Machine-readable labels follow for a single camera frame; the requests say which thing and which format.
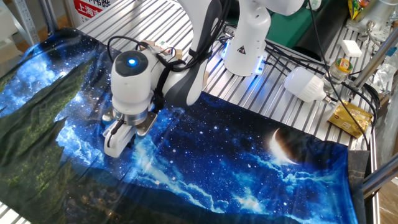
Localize black roll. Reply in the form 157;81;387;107
294;0;349;62

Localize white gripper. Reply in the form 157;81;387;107
103;119;137;159

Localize black table cable bundle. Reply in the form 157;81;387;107
264;40;382;150

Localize perforated metal shelf upright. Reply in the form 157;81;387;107
11;0;41;47

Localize silver wrist bracket blue knobs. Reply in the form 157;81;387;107
101;107;159;138

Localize aluminium frame bar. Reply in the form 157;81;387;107
362;161;398;200
350;26;398;91

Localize red white sign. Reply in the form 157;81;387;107
73;0;116;24

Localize glass jar yellow lid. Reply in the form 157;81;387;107
323;58;354;94

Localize medium wooden block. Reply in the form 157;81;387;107
139;39;156;50

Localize gold foil packet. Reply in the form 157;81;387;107
327;100;373;139

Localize Rubik's cube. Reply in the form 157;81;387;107
154;40;174;56

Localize white LED light bulb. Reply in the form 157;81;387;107
284;67;332;103

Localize white rectangular block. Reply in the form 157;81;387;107
340;39;363;58

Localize clear plastic bag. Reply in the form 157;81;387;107
371;62;398;96

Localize yellow snack packet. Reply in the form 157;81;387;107
347;0;371;21

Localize galaxy print cloth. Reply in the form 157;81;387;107
0;27;371;224

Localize green mat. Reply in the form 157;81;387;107
266;0;330;49

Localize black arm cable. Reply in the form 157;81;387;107
106;0;233;149

